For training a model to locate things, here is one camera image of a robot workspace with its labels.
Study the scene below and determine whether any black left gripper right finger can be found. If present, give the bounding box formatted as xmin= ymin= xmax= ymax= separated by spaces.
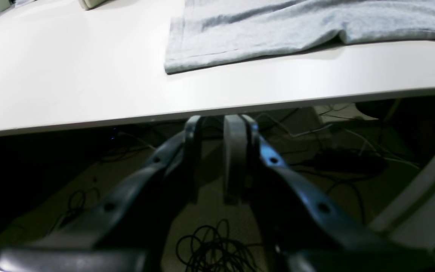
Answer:
xmin=223 ymin=115 xmax=435 ymax=272

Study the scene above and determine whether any grey T-shirt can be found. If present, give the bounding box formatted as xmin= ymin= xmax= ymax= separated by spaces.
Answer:
xmin=164 ymin=0 xmax=435 ymax=74

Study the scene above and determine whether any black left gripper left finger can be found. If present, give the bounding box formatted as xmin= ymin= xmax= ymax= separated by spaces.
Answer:
xmin=0 ymin=116 xmax=203 ymax=272

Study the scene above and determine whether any grey metal table frame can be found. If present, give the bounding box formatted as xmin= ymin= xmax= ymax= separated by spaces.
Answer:
xmin=369 ymin=156 xmax=435 ymax=257

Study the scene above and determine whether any coiled black cable bundle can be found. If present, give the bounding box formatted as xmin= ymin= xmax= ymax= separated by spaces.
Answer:
xmin=175 ymin=218 xmax=269 ymax=272

